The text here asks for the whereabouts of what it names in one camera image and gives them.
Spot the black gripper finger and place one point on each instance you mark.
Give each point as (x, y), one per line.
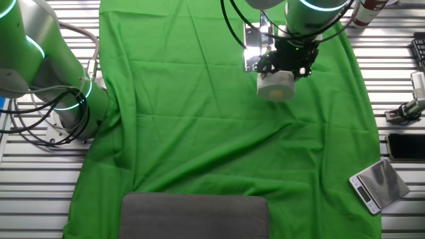
(267, 64)
(308, 66)

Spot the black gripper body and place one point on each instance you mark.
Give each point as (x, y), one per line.
(292, 54)

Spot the white toilet paper roll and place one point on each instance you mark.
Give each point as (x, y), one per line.
(275, 88)

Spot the green cloth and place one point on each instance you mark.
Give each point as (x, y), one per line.
(199, 132)

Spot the gray clamp tool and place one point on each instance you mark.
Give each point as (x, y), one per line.
(413, 108)

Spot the black smartphone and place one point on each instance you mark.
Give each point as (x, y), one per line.
(406, 146)

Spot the silver digital kitchen scale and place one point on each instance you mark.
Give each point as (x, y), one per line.
(382, 182)

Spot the small metal mounting bracket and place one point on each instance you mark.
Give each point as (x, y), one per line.
(391, 117)

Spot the silver ribbed camera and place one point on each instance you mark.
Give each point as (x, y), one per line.
(419, 84)

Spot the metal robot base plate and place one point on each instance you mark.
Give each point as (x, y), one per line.
(53, 132)

